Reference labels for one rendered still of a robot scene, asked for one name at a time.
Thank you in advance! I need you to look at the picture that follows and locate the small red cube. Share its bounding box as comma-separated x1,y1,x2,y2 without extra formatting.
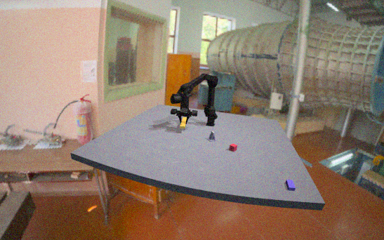
229,144,238,152

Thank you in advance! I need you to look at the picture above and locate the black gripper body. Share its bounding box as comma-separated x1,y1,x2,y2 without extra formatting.
171,103,197,116

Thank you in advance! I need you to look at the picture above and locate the small purple block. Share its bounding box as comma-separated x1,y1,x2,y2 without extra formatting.
286,179,296,191

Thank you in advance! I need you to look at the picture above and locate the yellow bar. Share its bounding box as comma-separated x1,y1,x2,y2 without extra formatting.
180,117,187,128

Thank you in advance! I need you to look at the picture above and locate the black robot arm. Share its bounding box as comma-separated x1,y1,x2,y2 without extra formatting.
170,73,218,126

